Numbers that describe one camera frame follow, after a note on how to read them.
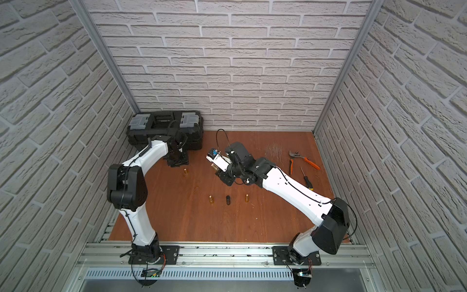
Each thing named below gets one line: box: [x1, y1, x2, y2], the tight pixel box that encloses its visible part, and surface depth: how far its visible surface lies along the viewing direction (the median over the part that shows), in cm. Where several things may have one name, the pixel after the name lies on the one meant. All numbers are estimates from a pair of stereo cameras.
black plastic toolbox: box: [125, 110, 204, 151], surface depth 102 cm
